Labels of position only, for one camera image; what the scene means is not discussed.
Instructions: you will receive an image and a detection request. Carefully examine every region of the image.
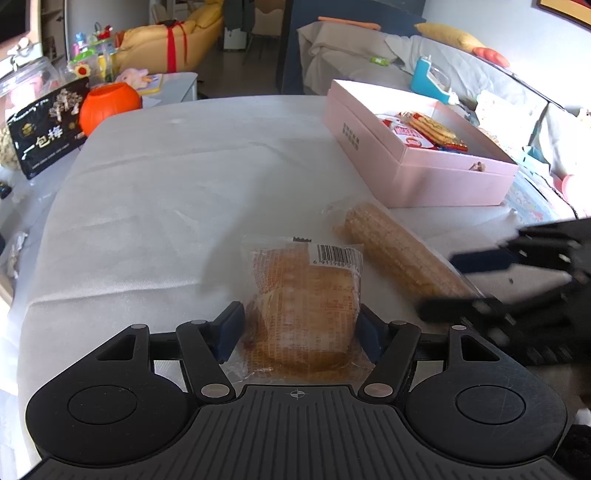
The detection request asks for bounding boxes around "glass jar with lid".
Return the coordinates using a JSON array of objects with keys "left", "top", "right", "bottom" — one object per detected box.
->
[{"left": 0, "top": 55, "right": 66, "bottom": 173}]

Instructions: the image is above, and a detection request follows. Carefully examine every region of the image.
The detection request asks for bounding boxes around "yellow cushion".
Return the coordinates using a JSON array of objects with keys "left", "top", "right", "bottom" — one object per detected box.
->
[{"left": 415, "top": 22, "right": 485, "bottom": 54}]

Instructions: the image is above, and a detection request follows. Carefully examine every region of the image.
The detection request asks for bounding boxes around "red gold framed picture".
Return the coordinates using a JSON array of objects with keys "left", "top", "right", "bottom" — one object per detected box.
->
[{"left": 536, "top": 0, "right": 591, "bottom": 27}]

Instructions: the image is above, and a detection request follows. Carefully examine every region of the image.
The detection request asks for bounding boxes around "pink plush toy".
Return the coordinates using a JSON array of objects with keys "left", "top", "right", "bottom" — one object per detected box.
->
[{"left": 115, "top": 68, "right": 151, "bottom": 90}]

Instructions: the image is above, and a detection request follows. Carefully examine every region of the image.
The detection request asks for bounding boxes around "yellow sofa with ribbon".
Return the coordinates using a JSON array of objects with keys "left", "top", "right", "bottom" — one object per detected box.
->
[{"left": 114, "top": 1, "right": 223, "bottom": 74}]

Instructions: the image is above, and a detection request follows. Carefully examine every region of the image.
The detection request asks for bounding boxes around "round bread bun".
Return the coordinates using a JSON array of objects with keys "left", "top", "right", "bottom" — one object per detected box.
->
[{"left": 224, "top": 236, "right": 370, "bottom": 388}]

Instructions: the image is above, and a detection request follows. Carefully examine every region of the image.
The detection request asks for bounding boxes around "pink cardboard gift box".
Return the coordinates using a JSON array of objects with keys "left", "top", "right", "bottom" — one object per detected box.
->
[{"left": 324, "top": 80, "right": 518, "bottom": 208}]

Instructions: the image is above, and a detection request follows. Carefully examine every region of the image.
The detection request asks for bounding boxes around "grey covered sofa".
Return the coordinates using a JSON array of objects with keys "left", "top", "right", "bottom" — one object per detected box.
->
[{"left": 297, "top": 21, "right": 590, "bottom": 179}]

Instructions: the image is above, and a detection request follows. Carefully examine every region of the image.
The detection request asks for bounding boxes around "yellow rice cracker pack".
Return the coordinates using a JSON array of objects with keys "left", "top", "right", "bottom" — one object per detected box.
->
[{"left": 402, "top": 112, "right": 468, "bottom": 153}]

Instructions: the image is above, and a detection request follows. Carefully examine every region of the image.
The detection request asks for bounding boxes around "orange pumpkin bowl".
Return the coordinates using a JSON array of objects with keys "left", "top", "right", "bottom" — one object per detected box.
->
[{"left": 79, "top": 83, "right": 142, "bottom": 137}]

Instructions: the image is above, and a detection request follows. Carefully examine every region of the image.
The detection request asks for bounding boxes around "white side table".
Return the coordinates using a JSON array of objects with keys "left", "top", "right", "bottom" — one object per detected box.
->
[{"left": 138, "top": 72, "right": 198, "bottom": 109}]

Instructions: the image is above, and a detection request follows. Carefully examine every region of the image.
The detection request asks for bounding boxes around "red white snack bag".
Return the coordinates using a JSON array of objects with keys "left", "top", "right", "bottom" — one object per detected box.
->
[{"left": 380, "top": 115, "right": 437, "bottom": 150}]

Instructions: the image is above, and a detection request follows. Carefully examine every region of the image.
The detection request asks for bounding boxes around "long wafer biscuit pack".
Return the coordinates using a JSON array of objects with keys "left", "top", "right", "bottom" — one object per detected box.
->
[{"left": 324, "top": 198, "right": 480, "bottom": 302}]

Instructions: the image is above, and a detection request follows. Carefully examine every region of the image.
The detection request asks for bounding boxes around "teal tape dispenser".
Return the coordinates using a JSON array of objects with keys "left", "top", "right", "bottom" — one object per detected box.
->
[{"left": 411, "top": 56, "right": 460, "bottom": 105}]

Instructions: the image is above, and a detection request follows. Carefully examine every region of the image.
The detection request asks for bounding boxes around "black plum snack bag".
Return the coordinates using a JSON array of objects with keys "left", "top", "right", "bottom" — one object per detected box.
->
[{"left": 7, "top": 78, "right": 90, "bottom": 180}]

